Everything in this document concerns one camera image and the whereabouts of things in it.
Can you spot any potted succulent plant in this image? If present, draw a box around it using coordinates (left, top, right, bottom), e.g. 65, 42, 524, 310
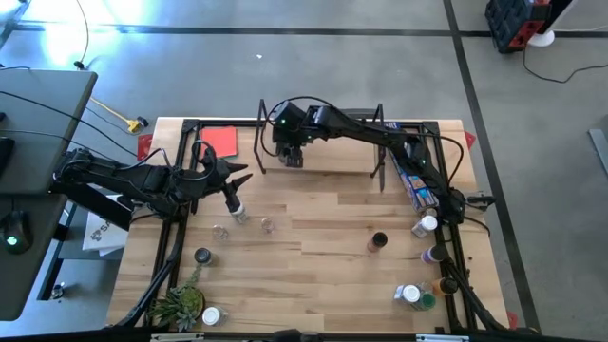
147, 263, 206, 333

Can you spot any gray metal bar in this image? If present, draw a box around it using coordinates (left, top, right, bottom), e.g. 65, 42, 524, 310
588, 127, 608, 177

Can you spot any blue plastic wrap box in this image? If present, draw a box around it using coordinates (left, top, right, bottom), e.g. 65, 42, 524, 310
385, 122, 441, 214

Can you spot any large gray desk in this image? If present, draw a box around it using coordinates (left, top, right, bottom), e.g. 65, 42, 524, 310
0, 69, 99, 195

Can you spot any black-lid jar brown spice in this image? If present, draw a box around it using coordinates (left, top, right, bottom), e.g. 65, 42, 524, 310
366, 231, 389, 254

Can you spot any black-lid jar orange spice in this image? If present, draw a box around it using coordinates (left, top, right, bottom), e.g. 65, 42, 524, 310
430, 276, 460, 297

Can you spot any wire spice rack shelf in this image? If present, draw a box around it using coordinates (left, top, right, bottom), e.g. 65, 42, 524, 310
253, 98, 387, 180

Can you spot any black floor beam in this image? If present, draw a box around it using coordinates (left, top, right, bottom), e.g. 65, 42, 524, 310
49, 184, 135, 232

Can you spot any black red tool case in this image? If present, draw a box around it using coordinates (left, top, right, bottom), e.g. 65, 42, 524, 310
484, 0, 555, 54

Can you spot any black floor cable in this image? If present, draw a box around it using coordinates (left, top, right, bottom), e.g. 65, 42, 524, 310
73, 0, 91, 70
522, 47, 608, 85

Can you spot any yellow handled tool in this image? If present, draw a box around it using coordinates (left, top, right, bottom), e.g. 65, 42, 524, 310
89, 97, 149, 134

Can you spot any red notebook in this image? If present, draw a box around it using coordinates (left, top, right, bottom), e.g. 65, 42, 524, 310
199, 125, 238, 161

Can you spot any silver metal bracket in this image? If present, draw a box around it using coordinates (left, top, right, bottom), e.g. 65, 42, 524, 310
150, 332, 205, 342
416, 333, 470, 342

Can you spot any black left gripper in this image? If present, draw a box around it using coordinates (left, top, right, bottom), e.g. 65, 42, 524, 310
188, 159, 255, 200

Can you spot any black keyboard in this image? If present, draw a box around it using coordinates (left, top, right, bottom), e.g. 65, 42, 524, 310
0, 136, 16, 178

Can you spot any white printed box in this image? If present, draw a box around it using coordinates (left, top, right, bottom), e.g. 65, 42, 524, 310
82, 194, 132, 257

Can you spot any black desk cable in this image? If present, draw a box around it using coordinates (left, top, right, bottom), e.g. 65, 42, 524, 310
0, 89, 140, 158
0, 128, 121, 163

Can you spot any white stand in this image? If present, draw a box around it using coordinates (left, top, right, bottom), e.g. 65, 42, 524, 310
526, 0, 579, 48

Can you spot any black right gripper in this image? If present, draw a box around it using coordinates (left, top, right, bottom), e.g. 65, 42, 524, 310
273, 102, 310, 168

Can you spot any black-lid jar yellow label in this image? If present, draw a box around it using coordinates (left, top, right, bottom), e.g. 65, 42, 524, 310
193, 247, 215, 267

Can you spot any black computer mouse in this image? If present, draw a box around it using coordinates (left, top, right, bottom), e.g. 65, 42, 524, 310
0, 210, 33, 256

